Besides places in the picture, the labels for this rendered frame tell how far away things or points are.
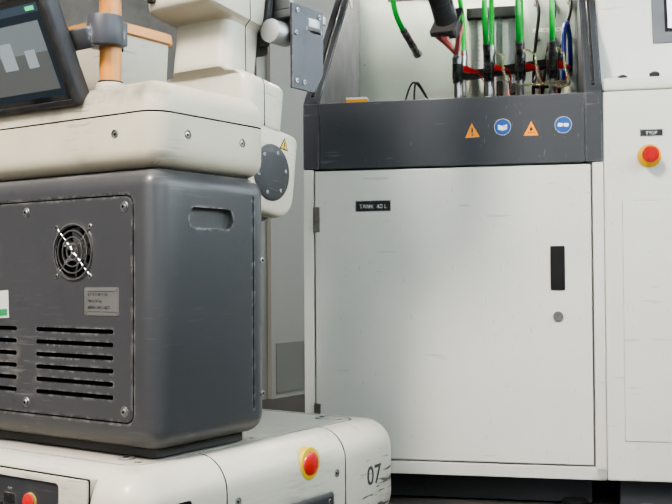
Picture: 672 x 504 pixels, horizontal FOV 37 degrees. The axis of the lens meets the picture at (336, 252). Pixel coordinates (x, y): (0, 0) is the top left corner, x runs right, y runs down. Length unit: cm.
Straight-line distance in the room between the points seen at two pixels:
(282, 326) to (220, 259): 300
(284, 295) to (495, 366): 223
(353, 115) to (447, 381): 67
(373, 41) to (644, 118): 95
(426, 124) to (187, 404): 116
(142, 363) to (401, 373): 108
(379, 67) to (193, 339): 169
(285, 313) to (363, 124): 218
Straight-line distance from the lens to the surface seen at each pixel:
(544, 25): 299
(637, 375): 238
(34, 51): 155
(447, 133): 240
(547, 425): 239
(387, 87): 299
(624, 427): 240
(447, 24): 257
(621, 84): 241
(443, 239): 238
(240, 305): 154
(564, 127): 239
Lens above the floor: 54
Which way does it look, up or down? 1 degrees up
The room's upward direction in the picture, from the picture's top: straight up
